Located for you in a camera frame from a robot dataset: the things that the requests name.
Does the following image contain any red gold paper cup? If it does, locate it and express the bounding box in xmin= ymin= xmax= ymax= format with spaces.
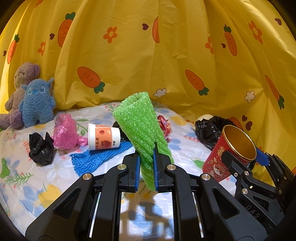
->
xmin=202 ymin=125 xmax=257 ymax=182

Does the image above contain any large black trash bag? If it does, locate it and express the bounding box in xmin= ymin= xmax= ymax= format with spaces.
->
xmin=195 ymin=115 xmax=235 ymax=150

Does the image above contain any white orange paper cup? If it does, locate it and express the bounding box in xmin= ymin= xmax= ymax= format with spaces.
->
xmin=88 ymin=123 xmax=121 ymax=151

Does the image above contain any small black bag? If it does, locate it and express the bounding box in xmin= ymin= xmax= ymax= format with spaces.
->
xmin=29 ymin=132 xmax=54 ymax=166
xmin=112 ymin=121 xmax=130 ymax=142

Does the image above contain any pink plastic bag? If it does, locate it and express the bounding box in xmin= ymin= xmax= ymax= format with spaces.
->
xmin=52 ymin=113 xmax=88 ymax=149

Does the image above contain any red wrapper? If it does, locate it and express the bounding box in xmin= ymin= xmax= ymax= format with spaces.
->
xmin=157 ymin=115 xmax=171 ymax=137

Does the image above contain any green foam net sleeve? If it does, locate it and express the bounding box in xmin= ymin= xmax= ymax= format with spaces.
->
xmin=113 ymin=92 xmax=174 ymax=191

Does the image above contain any blue foam net sleeve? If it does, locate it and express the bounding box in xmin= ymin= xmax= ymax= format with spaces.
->
xmin=70 ymin=141 xmax=133 ymax=176

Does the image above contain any white round plush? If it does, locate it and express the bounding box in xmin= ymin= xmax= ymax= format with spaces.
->
xmin=197 ymin=114 xmax=213 ymax=121

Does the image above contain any yellow carrot print curtain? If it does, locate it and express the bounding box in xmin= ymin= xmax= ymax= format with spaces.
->
xmin=1 ymin=1 xmax=295 ymax=170

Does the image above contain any blue fuzzy monster plush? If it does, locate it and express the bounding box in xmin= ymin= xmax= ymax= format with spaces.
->
xmin=18 ymin=78 xmax=56 ymax=128

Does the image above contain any purple teddy bear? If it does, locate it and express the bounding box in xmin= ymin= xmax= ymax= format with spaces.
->
xmin=1 ymin=62 xmax=41 ymax=130

